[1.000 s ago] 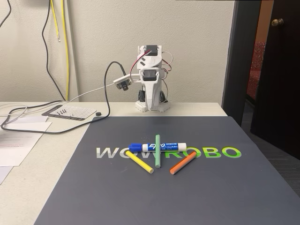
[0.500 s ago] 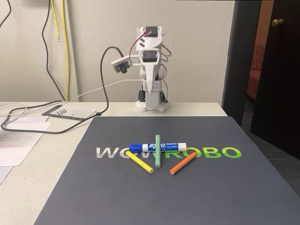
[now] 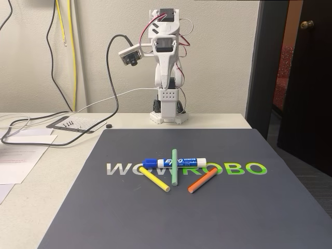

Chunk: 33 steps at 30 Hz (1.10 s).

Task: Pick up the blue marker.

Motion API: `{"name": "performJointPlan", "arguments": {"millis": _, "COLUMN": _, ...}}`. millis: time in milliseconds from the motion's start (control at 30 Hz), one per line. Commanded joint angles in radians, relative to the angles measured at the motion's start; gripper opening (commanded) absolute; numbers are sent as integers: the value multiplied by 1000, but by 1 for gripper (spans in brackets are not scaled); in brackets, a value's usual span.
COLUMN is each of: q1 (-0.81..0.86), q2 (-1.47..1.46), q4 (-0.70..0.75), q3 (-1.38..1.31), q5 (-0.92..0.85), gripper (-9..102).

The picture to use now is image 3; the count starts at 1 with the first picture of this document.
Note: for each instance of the dark grey door frame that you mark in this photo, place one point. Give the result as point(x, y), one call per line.
point(262, 64)

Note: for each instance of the dark grey printed mat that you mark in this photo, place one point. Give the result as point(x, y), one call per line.
point(181, 220)

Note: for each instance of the striped screw tray mat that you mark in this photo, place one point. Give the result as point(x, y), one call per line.
point(88, 124)

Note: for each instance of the dark brown door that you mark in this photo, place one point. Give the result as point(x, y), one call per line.
point(308, 90)

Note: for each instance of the white camera box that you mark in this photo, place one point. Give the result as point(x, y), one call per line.
point(129, 54)

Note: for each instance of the brass door knob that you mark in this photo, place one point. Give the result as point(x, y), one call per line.
point(307, 24)

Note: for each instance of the blue dry erase marker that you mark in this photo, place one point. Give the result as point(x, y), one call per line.
point(192, 162)

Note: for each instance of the white paper sheet with text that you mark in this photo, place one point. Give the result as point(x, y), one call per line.
point(15, 168)

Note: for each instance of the yellow chalk stick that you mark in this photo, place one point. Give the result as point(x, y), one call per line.
point(154, 179)

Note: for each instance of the blank white paper sheet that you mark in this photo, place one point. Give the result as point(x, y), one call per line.
point(26, 141)

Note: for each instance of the pale lavender paper sheet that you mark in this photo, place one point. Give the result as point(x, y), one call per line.
point(3, 192)

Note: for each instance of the orange chalk stick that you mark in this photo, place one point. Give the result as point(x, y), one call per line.
point(202, 180)

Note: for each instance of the green chalk stick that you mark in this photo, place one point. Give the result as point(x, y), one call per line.
point(175, 173)

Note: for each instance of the red patterned furniture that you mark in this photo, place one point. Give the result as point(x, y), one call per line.
point(282, 77)

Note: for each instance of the small black round cap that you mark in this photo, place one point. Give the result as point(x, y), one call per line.
point(109, 126)

